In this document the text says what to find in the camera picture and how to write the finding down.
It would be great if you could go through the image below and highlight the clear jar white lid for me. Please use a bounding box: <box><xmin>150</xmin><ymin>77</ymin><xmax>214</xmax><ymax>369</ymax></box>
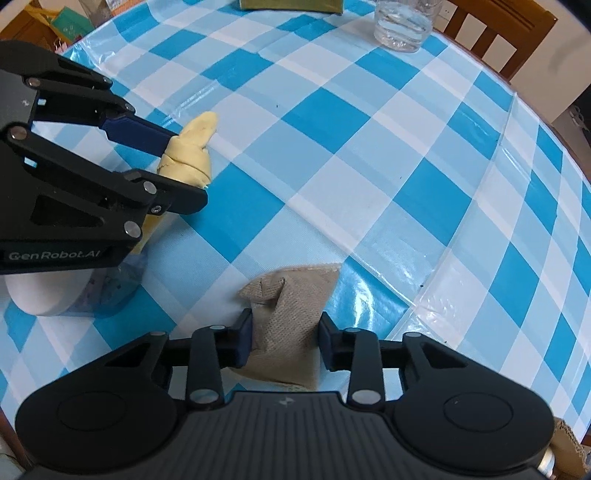
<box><xmin>5</xmin><ymin>252</ymin><xmax>147</xmax><ymax>318</ymax></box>

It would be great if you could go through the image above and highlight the beige cloth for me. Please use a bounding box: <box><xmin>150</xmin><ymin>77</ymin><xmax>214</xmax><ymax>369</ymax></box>
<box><xmin>237</xmin><ymin>263</ymin><xmax>341</xmax><ymax>391</ymax></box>

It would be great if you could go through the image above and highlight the wooden chair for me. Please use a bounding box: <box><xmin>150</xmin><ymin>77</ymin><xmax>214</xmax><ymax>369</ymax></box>
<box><xmin>442</xmin><ymin>0</ymin><xmax>557</xmax><ymax>81</ymax></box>

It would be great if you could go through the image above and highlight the blue checkered tablecloth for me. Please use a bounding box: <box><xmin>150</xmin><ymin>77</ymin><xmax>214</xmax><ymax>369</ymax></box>
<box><xmin>1</xmin><ymin>1</ymin><xmax>590</xmax><ymax>431</ymax></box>

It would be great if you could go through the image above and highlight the green tissue pack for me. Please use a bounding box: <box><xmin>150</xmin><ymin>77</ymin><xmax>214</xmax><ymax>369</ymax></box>
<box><xmin>238</xmin><ymin>0</ymin><xmax>344</xmax><ymax>14</ymax></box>

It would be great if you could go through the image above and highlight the yellow cleaning cloth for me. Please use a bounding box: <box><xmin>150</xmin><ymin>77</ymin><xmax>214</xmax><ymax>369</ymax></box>
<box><xmin>138</xmin><ymin>110</ymin><xmax>219</xmax><ymax>257</ymax></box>

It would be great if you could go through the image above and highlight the cardboard box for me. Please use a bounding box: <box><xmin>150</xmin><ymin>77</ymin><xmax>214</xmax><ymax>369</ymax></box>
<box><xmin>538</xmin><ymin>417</ymin><xmax>590</xmax><ymax>479</ymax></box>

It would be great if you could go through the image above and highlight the clear water bottle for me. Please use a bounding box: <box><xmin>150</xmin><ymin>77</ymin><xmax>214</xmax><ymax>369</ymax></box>
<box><xmin>374</xmin><ymin>0</ymin><xmax>443</xmax><ymax>53</ymax></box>

